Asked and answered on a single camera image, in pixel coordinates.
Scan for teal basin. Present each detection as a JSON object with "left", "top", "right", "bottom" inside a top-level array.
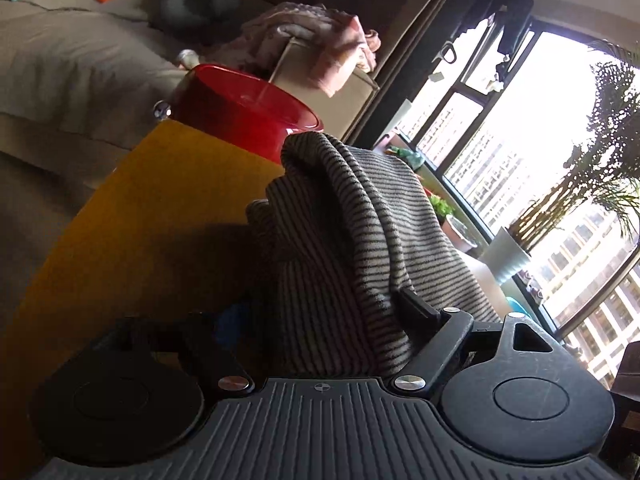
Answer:
[{"left": 505, "top": 296, "right": 534, "bottom": 318}]

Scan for white ribbed plant pot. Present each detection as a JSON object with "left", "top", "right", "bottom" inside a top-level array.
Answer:
[{"left": 477, "top": 227, "right": 533, "bottom": 286}]

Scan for wooden stool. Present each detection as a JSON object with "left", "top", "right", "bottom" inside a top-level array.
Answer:
[{"left": 611, "top": 342, "right": 640, "bottom": 411}]

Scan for grey striped sweater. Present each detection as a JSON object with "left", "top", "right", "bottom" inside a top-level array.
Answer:
[{"left": 245, "top": 131, "right": 501, "bottom": 378}]

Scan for window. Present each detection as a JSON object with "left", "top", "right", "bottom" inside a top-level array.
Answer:
[{"left": 400, "top": 25, "right": 640, "bottom": 391}]

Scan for red pot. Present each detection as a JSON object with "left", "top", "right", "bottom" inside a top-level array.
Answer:
[{"left": 154, "top": 49, "right": 325, "bottom": 165}]

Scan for dark curtain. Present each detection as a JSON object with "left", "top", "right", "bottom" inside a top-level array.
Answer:
[{"left": 345, "top": 0, "right": 481, "bottom": 147}]

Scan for grey neck pillow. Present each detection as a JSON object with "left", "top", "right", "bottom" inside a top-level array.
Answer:
[{"left": 162, "top": 0, "right": 241, "bottom": 36}]

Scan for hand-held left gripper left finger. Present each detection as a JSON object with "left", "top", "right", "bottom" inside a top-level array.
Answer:
[{"left": 95, "top": 302, "right": 256, "bottom": 397}]

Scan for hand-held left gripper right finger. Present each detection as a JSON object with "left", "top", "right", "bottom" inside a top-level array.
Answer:
[{"left": 391, "top": 287, "right": 561, "bottom": 402}]

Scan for tall bamboo plant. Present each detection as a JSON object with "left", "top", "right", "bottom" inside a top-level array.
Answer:
[{"left": 510, "top": 40, "right": 640, "bottom": 257}]

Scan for pink clothes pile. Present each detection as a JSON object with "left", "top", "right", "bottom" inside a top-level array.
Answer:
[{"left": 207, "top": 1, "right": 381, "bottom": 98}]

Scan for green plant tray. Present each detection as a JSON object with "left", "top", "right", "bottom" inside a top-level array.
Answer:
[{"left": 429, "top": 195, "right": 455, "bottom": 222}]

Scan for pink flower pot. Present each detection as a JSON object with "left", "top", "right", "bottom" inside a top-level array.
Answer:
[{"left": 445, "top": 215, "right": 482, "bottom": 254}]

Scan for green plush toy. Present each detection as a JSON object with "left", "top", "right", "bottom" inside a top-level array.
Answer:
[{"left": 385, "top": 144, "right": 426, "bottom": 168}]

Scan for hanging dark clothes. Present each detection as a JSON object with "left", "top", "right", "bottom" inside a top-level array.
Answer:
[{"left": 457, "top": 0, "right": 536, "bottom": 61}]

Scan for grey covered sofa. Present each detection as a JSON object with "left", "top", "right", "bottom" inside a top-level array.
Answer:
[{"left": 0, "top": 0, "right": 251, "bottom": 186}]

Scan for beige cabinet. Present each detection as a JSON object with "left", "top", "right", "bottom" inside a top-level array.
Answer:
[{"left": 270, "top": 37, "right": 381, "bottom": 142}]

